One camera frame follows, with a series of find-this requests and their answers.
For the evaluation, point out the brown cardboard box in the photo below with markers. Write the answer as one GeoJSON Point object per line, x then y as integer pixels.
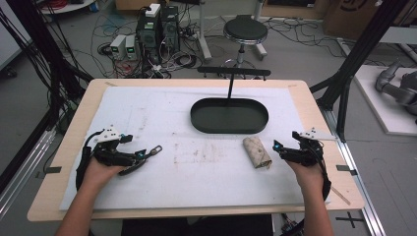
{"type": "Point", "coordinates": [347, 16]}

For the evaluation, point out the white floor platform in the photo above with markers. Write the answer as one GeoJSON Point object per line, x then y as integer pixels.
{"type": "Point", "coordinates": [382, 105]}

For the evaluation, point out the white table leg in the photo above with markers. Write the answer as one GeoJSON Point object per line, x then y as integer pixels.
{"type": "Point", "coordinates": [204, 32]}

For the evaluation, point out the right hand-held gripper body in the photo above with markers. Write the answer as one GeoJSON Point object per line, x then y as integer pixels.
{"type": "Point", "coordinates": [306, 150]}

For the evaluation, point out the person's right hand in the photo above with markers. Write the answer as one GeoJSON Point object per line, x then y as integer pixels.
{"type": "Point", "coordinates": [306, 175]}

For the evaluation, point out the white table mat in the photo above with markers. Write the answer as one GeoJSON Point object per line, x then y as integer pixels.
{"type": "Point", "coordinates": [203, 177]}

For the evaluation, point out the beige quilted pouch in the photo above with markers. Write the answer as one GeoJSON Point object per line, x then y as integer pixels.
{"type": "Point", "coordinates": [257, 152]}

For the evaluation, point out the black tape strip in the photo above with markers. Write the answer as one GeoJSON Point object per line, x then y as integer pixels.
{"type": "Point", "coordinates": [52, 170]}
{"type": "Point", "coordinates": [345, 169]}

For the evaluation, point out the grey power supply unit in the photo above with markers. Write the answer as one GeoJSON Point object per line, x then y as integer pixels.
{"type": "Point", "coordinates": [118, 47]}
{"type": "Point", "coordinates": [130, 47]}

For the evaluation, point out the black oval tray hanger stand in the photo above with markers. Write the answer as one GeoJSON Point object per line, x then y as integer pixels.
{"type": "Point", "coordinates": [229, 116]}

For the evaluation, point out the black computer tower white box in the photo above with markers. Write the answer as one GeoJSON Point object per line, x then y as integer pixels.
{"type": "Point", "coordinates": [148, 34]}

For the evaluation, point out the person's left hand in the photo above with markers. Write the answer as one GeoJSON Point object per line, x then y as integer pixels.
{"type": "Point", "coordinates": [100, 172]}

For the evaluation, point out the aluminium rail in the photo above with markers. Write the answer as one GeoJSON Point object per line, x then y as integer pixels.
{"type": "Point", "coordinates": [23, 170]}
{"type": "Point", "coordinates": [357, 183]}

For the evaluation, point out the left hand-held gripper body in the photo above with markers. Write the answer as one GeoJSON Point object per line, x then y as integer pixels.
{"type": "Point", "coordinates": [109, 149]}

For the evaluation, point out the black round stool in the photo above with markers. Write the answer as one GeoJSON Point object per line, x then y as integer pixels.
{"type": "Point", "coordinates": [245, 31]}

